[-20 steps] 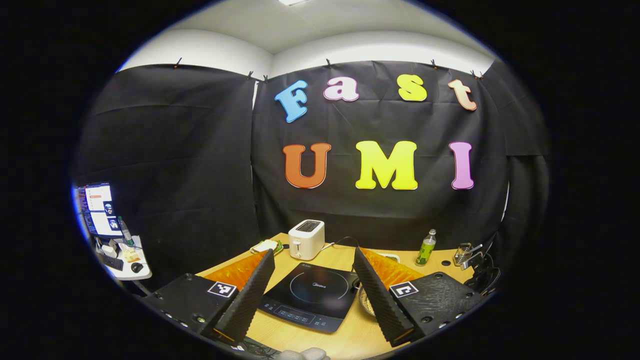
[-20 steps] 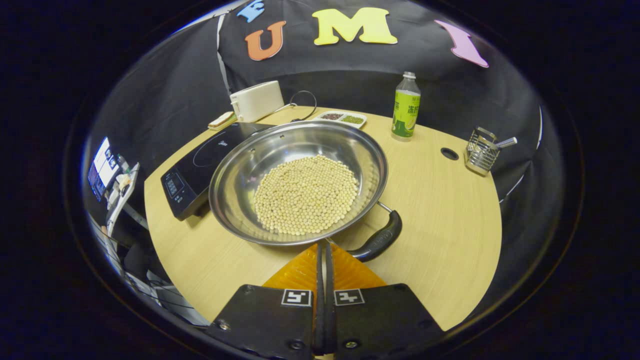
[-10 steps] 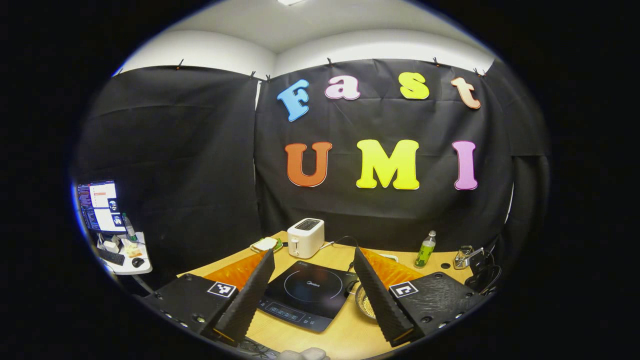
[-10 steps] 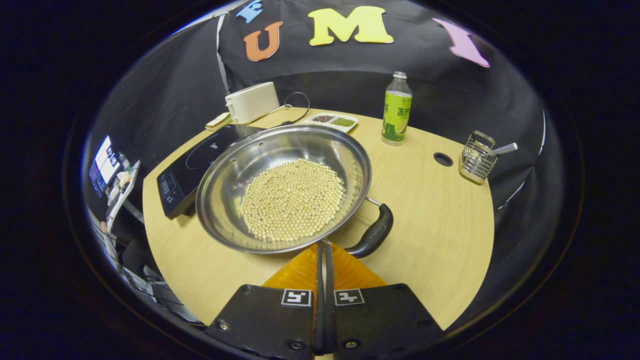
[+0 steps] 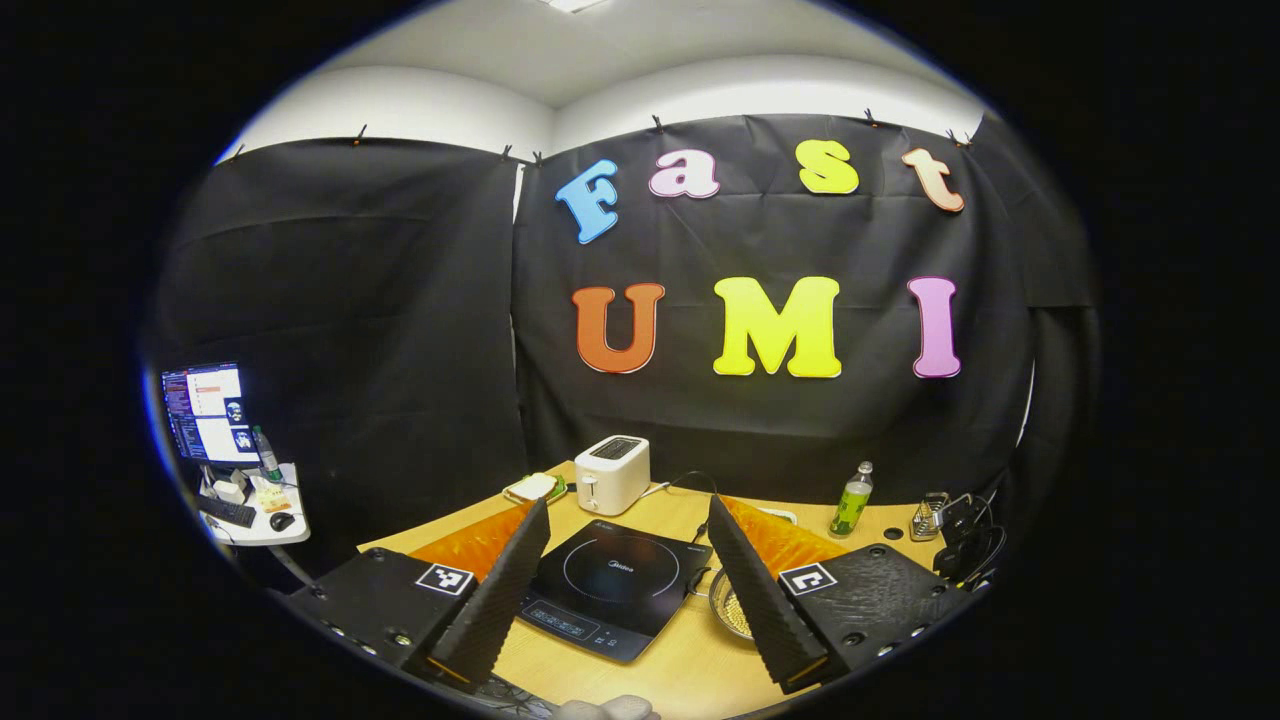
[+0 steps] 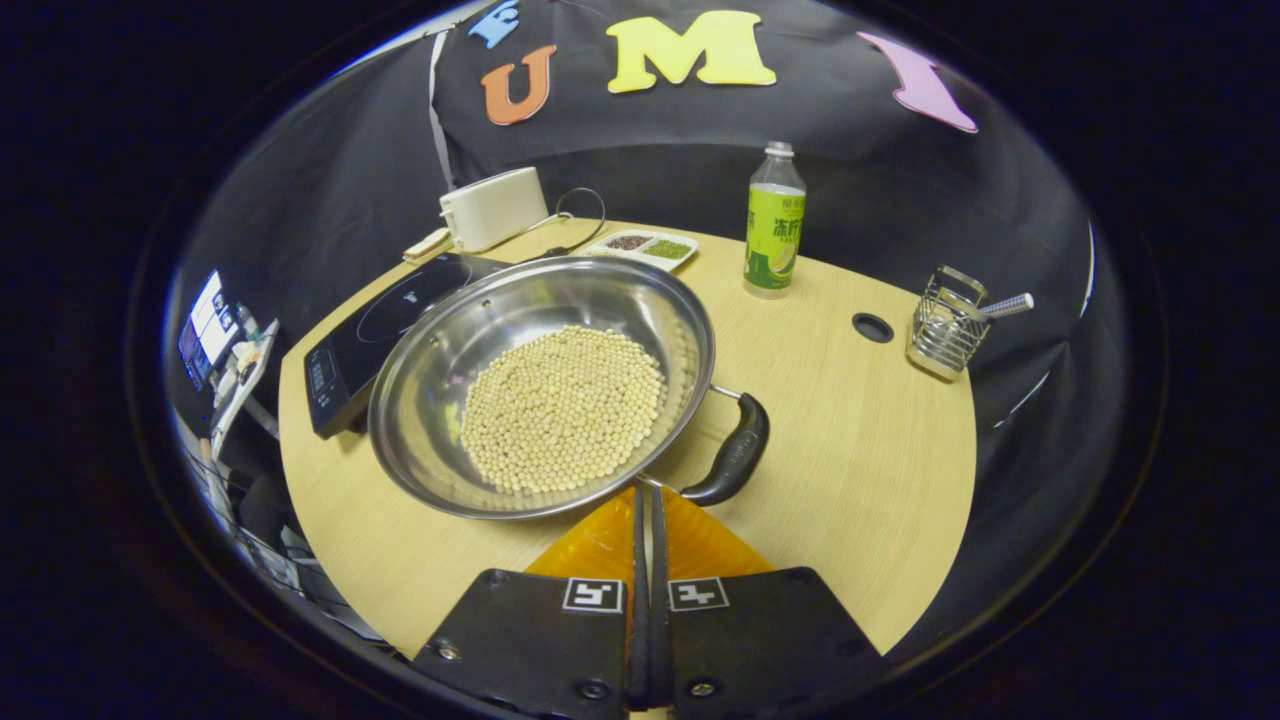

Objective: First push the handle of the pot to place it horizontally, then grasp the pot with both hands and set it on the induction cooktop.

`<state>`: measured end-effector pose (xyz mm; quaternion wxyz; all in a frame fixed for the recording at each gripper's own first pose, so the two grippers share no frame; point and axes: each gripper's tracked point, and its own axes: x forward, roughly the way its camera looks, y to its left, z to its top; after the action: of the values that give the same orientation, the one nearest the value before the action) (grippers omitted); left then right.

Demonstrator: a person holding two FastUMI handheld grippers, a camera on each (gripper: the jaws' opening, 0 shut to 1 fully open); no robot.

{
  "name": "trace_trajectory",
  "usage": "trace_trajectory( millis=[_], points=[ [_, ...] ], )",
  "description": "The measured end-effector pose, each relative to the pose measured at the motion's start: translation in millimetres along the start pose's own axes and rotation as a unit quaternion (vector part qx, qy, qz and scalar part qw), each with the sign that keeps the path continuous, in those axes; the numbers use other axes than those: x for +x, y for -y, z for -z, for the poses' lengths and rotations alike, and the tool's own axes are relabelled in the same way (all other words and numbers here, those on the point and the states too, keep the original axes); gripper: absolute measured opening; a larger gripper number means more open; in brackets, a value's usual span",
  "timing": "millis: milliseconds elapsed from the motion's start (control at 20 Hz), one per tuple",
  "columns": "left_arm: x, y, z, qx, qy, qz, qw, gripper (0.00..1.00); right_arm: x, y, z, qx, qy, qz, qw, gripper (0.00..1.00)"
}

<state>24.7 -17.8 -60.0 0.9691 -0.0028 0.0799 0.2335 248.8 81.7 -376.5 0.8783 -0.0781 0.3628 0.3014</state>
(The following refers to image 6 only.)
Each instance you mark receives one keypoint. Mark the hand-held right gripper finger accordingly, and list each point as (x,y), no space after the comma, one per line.
(636,620)
(658,620)

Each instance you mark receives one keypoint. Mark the black induction cooktop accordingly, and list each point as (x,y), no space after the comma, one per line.
(345,365)

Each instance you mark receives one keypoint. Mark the pile of soybeans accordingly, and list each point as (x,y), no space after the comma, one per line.
(565,410)

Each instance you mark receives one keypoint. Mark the white divided dish with beans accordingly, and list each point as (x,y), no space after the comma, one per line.
(640,247)

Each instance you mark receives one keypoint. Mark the green label drink bottle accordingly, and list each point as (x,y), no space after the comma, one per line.
(774,230)

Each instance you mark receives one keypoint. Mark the white toaster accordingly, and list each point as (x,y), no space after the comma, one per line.
(495,208)

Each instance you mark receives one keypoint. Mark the metal utensil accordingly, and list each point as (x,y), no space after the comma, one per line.
(1008,305)

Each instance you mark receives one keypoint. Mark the computer monitor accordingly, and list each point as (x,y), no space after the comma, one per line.
(205,330)

